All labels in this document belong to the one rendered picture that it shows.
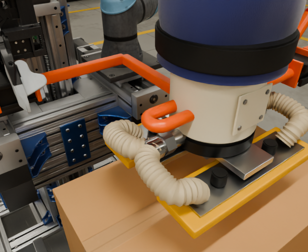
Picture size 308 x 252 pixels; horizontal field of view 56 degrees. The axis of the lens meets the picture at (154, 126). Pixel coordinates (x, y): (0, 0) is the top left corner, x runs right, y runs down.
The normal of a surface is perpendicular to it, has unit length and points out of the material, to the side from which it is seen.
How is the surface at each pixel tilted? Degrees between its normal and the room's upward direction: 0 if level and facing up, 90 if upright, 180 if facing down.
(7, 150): 90
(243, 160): 0
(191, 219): 0
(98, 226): 0
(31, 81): 57
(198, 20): 84
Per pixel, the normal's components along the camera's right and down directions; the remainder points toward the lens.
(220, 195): 0.00, -0.82
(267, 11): 0.30, 0.64
